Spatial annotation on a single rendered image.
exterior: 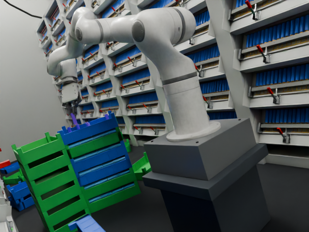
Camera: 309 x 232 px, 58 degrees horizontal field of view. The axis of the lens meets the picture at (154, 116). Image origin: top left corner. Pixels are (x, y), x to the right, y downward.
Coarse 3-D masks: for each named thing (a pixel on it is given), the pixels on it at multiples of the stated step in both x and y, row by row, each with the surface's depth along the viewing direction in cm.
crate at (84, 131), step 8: (96, 120) 168; (104, 120) 169; (112, 120) 151; (64, 128) 162; (72, 128) 165; (80, 128) 166; (88, 128) 148; (96, 128) 149; (104, 128) 150; (64, 136) 145; (72, 136) 146; (80, 136) 147; (88, 136) 148; (64, 144) 146
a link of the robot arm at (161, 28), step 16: (144, 16) 82; (160, 16) 83; (176, 16) 87; (144, 32) 82; (160, 32) 82; (176, 32) 88; (144, 48) 87; (160, 48) 85; (160, 64) 89; (176, 64) 88; (192, 64) 90; (176, 80) 89
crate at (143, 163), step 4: (144, 152) 206; (144, 156) 206; (140, 160) 202; (144, 160) 206; (148, 160) 207; (136, 164) 198; (140, 164) 201; (144, 164) 204; (148, 164) 201; (136, 168) 197; (140, 168) 198; (144, 168) 173; (148, 168) 193; (136, 172) 193; (140, 172) 175; (144, 172) 173; (148, 172) 176; (136, 176) 178; (140, 176) 176
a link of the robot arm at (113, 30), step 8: (176, 8) 90; (184, 8) 92; (120, 16) 107; (128, 16) 102; (184, 16) 89; (192, 16) 92; (104, 24) 115; (112, 24) 106; (120, 24) 102; (128, 24) 100; (184, 24) 89; (192, 24) 91; (104, 32) 115; (112, 32) 107; (120, 32) 103; (128, 32) 100; (184, 32) 90; (192, 32) 93; (104, 40) 118; (112, 40) 121; (120, 40) 106; (128, 40) 104; (184, 40) 94
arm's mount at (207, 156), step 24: (216, 120) 106; (240, 120) 95; (144, 144) 100; (168, 144) 90; (192, 144) 83; (216, 144) 84; (240, 144) 92; (168, 168) 94; (192, 168) 85; (216, 168) 84
